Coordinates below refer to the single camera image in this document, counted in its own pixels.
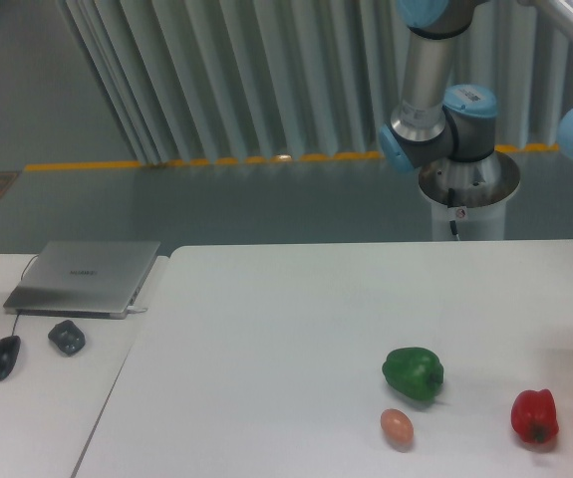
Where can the brown egg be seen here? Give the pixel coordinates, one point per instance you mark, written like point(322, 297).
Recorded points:
point(397, 426)

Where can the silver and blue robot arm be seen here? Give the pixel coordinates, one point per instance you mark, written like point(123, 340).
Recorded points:
point(432, 122)

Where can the silver closed laptop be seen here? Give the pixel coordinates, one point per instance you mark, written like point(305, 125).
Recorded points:
point(84, 279)

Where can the red bell pepper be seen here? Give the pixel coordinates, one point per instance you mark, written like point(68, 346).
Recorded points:
point(533, 416)

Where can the black power adapter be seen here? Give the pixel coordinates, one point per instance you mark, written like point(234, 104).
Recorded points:
point(68, 338)

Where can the black computer mouse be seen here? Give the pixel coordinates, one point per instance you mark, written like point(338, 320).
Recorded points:
point(9, 350)

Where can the green bell pepper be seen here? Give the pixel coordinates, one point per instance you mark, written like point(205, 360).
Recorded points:
point(416, 373)

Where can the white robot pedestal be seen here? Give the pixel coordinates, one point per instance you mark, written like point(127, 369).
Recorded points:
point(468, 200)

